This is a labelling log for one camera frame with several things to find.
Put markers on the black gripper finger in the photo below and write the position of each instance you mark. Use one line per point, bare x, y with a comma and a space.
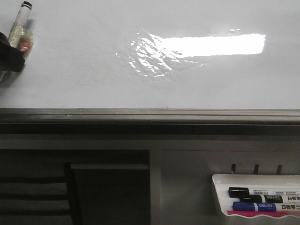
11, 59

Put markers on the taped whiteboard marker pen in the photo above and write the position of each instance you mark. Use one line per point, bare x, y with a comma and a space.
20, 37

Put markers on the white whiteboard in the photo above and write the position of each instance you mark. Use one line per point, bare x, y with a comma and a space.
165, 66

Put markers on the dark chair back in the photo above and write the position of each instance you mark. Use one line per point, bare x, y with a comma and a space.
73, 210

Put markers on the white marker tray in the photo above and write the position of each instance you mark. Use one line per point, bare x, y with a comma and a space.
284, 185

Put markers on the upper black capped marker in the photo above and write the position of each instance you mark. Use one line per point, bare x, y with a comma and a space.
235, 192

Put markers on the black capped marker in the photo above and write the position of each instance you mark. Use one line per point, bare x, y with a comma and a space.
235, 192
270, 199

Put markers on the middle black capped marker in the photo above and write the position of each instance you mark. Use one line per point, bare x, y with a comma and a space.
270, 199

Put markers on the blue capped marker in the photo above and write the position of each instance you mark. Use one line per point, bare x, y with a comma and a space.
266, 207

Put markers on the left black wall hook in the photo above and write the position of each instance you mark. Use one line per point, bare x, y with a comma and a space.
233, 168

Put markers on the black wall hook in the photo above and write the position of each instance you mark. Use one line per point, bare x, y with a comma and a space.
279, 169
233, 168
256, 168

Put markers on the middle black wall hook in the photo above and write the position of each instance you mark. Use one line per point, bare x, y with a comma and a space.
256, 168

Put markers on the right black wall hook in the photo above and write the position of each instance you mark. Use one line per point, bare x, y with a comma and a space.
279, 169

